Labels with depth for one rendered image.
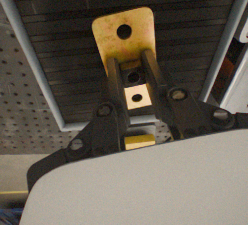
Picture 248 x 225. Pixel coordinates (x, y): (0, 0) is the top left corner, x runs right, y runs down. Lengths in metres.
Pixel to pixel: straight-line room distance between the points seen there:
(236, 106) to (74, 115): 0.43
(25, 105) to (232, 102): 0.77
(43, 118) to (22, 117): 0.09
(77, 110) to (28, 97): 0.67
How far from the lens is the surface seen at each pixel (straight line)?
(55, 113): 0.16
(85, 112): 0.17
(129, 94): 0.15
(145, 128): 0.23
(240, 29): 0.23
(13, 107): 0.90
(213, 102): 0.44
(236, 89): 0.48
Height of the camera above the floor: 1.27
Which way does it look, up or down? 45 degrees down
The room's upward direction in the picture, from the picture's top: 171 degrees clockwise
